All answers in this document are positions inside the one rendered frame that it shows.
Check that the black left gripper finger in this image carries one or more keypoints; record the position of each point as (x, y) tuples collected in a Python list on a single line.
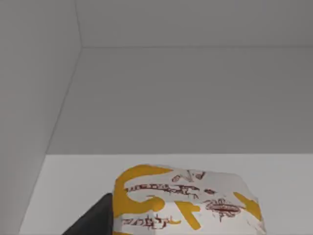
[(97, 218)]

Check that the white and yellow paper-wrapped package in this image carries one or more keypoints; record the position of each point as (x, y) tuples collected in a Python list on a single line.
[(185, 203)]

